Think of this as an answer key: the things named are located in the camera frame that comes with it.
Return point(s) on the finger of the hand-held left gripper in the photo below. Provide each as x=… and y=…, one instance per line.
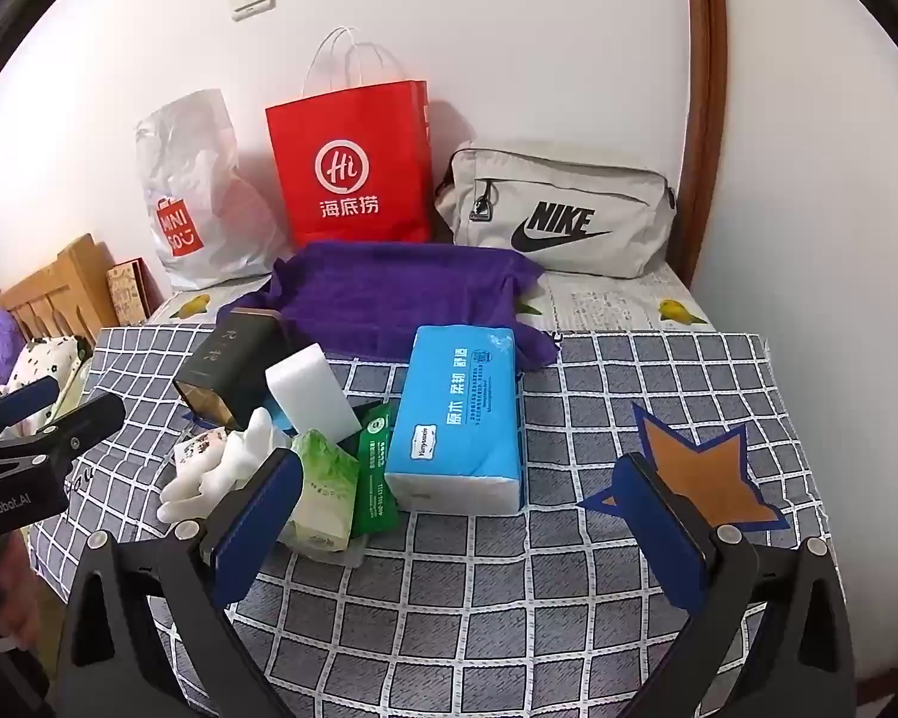
x=82, y=426
x=16, y=402

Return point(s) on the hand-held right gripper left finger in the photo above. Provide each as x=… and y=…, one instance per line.
x=258, y=520

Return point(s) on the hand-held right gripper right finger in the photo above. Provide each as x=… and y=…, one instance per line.
x=662, y=535

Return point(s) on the small green tissue pack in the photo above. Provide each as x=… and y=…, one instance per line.
x=328, y=486

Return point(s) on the green foil packet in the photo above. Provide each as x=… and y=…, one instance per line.
x=374, y=464

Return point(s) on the white sponge block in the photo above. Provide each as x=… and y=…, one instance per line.
x=307, y=389

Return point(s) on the blue tissue pack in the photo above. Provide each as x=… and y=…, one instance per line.
x=456, y=419

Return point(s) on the person's left forearm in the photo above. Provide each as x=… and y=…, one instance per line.
x=0, y=680

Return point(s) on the person's left hand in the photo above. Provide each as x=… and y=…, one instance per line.
x=15, y=583

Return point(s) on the purple plush toy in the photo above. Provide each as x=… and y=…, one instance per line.
x=0, y=340

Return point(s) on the small printed white packet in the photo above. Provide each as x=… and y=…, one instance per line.
x=194, y=450

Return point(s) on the grey checked blanket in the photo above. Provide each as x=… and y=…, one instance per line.
x=569, y=613

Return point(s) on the wooden headboard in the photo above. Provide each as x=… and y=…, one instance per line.
x=67, y=284

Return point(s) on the small brown box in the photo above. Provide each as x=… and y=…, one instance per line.
x=129, y=288

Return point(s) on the dark green box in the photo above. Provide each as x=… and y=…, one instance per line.
x=224, y=359

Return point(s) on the purple towel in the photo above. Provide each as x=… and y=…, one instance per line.
x=389, y=292

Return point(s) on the white plastic shopping bag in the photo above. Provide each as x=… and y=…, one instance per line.
x=194, y=164

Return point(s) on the grey waist bag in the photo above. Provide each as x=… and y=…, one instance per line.
x=569, y=187

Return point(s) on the red paper shopping bag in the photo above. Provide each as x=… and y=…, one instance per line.
x=344, y=164

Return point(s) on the wooden door frame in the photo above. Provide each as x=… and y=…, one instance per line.
x=707, y=90

